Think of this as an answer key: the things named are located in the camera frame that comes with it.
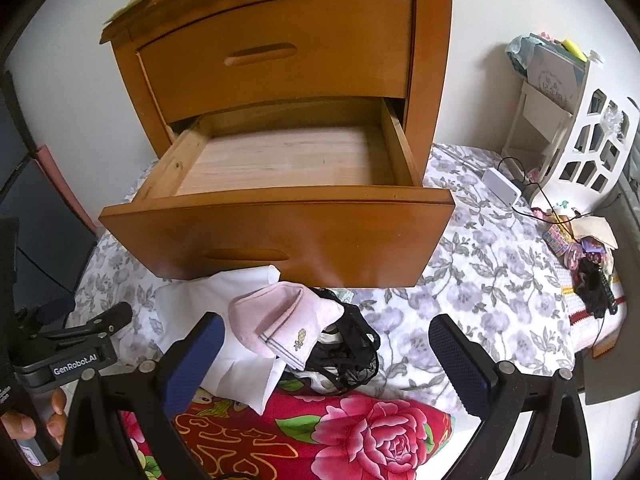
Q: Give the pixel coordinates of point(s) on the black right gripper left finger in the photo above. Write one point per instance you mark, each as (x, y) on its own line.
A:
(96, 445)

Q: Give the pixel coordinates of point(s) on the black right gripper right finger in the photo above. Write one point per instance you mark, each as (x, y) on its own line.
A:
(555, 445)

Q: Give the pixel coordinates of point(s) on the white garment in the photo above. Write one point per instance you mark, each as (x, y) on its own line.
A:
(236, 373)

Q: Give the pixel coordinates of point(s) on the pink embroidered cloth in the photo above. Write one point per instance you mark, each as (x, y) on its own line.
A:
(283, 320)

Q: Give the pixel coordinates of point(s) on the black lace underwear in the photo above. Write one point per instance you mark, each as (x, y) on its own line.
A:
(346, 355)

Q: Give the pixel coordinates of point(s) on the person's left hand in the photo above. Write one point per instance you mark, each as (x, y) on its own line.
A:
(21, 427)

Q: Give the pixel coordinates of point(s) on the red floral quilt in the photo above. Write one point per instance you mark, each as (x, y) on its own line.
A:
(307, 436)

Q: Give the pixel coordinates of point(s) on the floral bed sheet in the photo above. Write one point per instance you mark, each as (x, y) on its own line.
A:
(491, 272)

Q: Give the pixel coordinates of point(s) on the pile of small accessories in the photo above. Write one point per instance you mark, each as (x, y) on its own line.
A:
(584, 246)

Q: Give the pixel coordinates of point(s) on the white power adapter box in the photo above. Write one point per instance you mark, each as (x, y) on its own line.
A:
(503, 188)

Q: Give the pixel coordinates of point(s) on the lower wooden drawer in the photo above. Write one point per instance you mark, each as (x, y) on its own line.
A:
(327, 191)

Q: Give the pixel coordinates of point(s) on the wooden drawer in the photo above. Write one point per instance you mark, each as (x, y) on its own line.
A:
(281, 50)
(327, 191)

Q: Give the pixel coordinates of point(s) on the white lattice storage rack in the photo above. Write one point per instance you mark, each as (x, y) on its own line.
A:
(573, 128)

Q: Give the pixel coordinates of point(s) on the wooden nightstand cabinet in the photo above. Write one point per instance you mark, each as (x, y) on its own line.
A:
(148, 20)

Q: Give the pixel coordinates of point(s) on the upper wooden drawer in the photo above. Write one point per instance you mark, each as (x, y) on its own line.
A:
(281, 50)

